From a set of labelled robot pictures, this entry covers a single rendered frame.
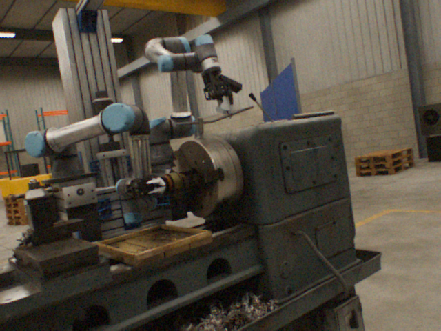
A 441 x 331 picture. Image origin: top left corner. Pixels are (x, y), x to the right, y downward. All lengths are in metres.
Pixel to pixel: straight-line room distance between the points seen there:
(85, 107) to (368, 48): 11.00
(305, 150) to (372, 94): 10.84
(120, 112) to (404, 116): 10.87
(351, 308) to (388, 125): 10.61
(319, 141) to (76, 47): 1.35
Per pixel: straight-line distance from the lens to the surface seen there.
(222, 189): 1.50
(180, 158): 1.62
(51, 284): 1.18
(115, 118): 1.69
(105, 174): 2.18
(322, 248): 1.83
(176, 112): 2.21
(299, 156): 1.71
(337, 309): 1.87
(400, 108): 12.17
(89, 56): 2.34
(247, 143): 1.56
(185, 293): 1.45
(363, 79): 12.68
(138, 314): 1.38
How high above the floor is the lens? 1.21
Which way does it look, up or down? 3 degrees down
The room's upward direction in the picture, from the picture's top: 9 degrees counter-clockwise
